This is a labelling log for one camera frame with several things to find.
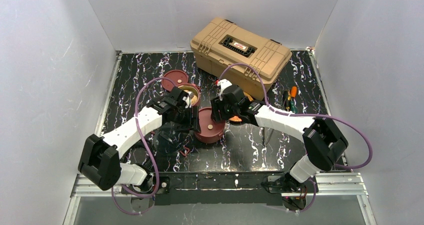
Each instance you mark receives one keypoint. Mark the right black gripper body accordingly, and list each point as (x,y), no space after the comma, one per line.
(220,111)

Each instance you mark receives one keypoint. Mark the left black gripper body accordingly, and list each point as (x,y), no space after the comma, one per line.
(187,118)

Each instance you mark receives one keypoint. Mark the steamed bun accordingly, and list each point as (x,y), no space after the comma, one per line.
(195,98)

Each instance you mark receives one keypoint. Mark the red round lid front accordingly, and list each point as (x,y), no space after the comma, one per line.
(205,120)

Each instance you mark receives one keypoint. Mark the red round lid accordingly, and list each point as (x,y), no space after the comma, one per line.
(176,77)
(205,120)

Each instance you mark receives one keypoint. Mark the red steel lunch bowl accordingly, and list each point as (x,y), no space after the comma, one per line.
(209,136)
(190,87)

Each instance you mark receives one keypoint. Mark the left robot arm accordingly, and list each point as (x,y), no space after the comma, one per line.
(101,156)

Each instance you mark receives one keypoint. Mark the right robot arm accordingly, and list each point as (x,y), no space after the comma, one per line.
(323,141)

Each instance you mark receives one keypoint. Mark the red lunch box clip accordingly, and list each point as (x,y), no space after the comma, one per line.
(185,151)

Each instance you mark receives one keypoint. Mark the dark transparent round lid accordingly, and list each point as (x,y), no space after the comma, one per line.
(167,140)

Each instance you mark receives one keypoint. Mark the red round lid rear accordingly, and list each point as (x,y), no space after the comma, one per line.
(176,77)

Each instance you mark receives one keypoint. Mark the tan plastic toolbox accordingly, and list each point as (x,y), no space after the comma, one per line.
(228,51)

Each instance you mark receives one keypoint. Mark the orange green screwdriver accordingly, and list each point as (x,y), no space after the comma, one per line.
(293,92)

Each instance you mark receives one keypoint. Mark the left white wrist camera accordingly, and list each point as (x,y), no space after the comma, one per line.
(188,99)

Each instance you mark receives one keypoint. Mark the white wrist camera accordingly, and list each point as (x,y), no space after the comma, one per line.
(188,99)
(222,84)

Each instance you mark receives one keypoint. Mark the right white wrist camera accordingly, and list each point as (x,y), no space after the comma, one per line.
(222,84)

